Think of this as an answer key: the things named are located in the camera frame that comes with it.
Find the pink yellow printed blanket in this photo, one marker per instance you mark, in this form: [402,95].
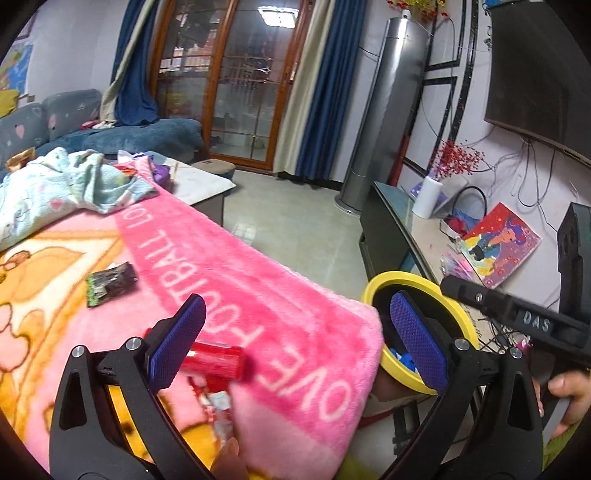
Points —
[258,300]

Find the beige curtain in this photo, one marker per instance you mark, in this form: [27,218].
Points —
[113,92]
[295,106]

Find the grey tower air conditioner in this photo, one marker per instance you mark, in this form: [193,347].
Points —
[383,115]

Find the dark green snack wrapper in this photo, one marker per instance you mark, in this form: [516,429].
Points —
[111,284]

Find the wooden glass door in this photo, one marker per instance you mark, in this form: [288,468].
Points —
[240,83]

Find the colourful picture book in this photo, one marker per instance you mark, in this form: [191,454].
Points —
[501,244]

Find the red silver candy wrapper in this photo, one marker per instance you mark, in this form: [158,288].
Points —
[217,406]

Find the orange brown packet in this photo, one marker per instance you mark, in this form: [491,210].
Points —
[21,159]

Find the white coffee table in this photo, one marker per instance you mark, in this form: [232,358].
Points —
[198,182]

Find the red berry branch decoration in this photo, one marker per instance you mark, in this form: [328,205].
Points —
[457,159]

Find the yellow trash bin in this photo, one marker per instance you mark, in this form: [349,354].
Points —
[375,286]

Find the blue curtain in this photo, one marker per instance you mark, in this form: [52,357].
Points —
[136,69]
[330,101]

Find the person's left hand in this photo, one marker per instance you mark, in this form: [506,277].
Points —
[227,459]

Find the grey stool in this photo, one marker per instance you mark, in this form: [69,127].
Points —
[217,166]

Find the purple bag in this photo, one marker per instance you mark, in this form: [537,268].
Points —
[162,176]

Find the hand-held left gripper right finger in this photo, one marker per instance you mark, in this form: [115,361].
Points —
[418,341]

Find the red snack wrapper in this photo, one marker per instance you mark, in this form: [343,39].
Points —
[217,362]

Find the blue wrapper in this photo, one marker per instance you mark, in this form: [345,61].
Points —
[405,360]

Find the light blue printed cloth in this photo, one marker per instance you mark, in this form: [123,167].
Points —
[46,194]

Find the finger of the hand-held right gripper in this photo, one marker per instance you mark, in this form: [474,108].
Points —
[475,295]

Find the person's right forearm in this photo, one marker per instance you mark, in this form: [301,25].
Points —
[556,445]

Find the dark television stand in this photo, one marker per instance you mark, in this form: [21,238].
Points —
[392,217]

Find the white paper roll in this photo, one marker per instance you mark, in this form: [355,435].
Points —
[427,198]

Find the black television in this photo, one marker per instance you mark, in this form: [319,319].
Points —
[540,69]

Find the person's right hand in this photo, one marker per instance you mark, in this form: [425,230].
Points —
[575,387]

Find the wall poster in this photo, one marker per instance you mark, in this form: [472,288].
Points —
[14,69]

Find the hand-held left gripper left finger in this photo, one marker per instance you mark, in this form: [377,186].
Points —
[180,341]

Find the yellow red flower decoration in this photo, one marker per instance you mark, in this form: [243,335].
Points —
[415,5]

